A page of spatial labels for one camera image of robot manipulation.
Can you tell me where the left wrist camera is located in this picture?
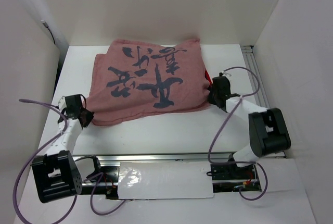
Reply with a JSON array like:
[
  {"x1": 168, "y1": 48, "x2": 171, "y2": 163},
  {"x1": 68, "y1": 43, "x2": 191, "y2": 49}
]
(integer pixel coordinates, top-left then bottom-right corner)
[{"x1": 58, "y1": 96, "x2": 67, "y2": 110}]

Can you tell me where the purple cable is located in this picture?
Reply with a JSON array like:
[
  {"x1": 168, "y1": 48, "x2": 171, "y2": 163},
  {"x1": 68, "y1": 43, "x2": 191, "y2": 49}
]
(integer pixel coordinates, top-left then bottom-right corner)
[
  {"x1": 208, "y1": 66, "x2": 268, "y2": 202},
  {"x1": 12, "y1": 98, "x2": 128, "y2": 223}
]

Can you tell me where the black wall cable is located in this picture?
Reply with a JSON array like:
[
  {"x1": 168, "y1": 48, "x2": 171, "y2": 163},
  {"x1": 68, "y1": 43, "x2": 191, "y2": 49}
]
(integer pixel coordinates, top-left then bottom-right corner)
[{"x1": 41, "y1": 19, "x2": 57, "y2": 45}]

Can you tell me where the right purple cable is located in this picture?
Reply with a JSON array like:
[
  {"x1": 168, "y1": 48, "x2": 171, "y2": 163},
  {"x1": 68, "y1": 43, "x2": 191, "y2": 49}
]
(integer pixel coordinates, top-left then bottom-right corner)
[{"x1": 208, "y1": 66, "x2": 268, "y2": 202}]

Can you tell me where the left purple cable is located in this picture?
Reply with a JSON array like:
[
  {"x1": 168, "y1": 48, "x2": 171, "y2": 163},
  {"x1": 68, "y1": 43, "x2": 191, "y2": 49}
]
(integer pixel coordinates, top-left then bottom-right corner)
[{"x1": 12, "y1": 98, "x2": 128, "y2": 223}]

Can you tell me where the right aluminium side rail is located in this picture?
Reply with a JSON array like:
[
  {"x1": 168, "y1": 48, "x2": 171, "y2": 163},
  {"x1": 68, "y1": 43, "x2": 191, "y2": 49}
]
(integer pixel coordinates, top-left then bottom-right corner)
[{"x1": 240, "y1": 44, "x2": 271, "y2": 107}]

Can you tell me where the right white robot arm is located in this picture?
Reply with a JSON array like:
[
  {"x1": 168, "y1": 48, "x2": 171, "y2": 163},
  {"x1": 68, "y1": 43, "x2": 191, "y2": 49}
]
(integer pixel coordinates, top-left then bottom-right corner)
[{"x1": 208, "y1": 74, "x2": 291, "y2": 178}]

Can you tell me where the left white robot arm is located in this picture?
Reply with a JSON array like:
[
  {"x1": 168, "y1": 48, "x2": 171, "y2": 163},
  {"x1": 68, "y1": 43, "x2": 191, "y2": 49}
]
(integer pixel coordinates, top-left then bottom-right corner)
[{"x1": 31, "y1": 94, "x2": 94, "y2": 203}]

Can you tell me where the white cover plate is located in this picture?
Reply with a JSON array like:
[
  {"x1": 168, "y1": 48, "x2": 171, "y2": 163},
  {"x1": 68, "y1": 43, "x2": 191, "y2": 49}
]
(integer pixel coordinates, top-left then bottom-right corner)
[{"x1": 118, "y1": 161, "x2": 214, "y2": 200}]

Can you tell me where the red patterned pillowcase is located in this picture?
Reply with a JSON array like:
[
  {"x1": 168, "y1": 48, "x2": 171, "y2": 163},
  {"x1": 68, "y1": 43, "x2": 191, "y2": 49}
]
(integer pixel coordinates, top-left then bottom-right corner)
[{"x1": 87, "y1": 39, "x2": 210, "y2": 126}]

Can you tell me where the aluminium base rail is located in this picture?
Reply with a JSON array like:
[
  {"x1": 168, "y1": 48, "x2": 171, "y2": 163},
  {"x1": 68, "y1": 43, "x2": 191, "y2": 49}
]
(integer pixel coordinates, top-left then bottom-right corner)
[{"x1": 70, "y1": 152, "x2": 262, "y2": 201}]

